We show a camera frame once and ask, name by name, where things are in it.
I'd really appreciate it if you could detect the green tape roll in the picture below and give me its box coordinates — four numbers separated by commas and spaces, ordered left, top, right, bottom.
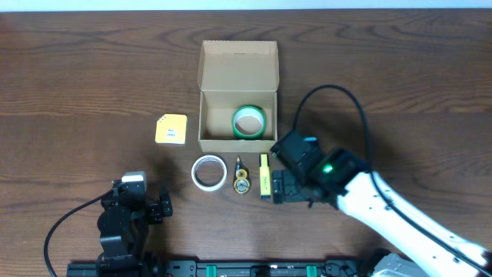
231, 105, 266, 139

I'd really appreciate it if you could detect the left black cable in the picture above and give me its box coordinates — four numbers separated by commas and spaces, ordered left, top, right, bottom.
43, 190, 115, 277

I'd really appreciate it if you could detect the black mounting rail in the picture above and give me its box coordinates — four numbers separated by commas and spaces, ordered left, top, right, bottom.
66, 259, 363, 277

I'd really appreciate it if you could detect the white tape roll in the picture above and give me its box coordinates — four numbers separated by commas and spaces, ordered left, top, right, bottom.
191, 155, 228, 192

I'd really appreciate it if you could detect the yellow highlighter pen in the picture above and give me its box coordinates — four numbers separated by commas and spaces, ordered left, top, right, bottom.
259, 153, 271, 199

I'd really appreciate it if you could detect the brown cardboard box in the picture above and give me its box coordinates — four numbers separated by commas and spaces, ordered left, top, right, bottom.
198, 40, 280, 153

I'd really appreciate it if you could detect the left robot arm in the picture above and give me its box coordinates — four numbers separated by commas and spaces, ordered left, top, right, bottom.
97, 180, 173, 269

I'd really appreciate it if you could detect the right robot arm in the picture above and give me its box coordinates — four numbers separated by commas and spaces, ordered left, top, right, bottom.
271, 146, 491, 276

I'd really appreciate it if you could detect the yellow sticky note pad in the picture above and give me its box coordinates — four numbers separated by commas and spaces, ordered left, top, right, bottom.
155, 114, 188, 145

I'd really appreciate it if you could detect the black cable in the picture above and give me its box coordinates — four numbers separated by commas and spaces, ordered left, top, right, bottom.
43, 190, 115, 277
292, 84, 492, 277

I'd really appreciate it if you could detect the right black cable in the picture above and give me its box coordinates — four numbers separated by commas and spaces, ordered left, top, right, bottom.
292, 84, 492, 277

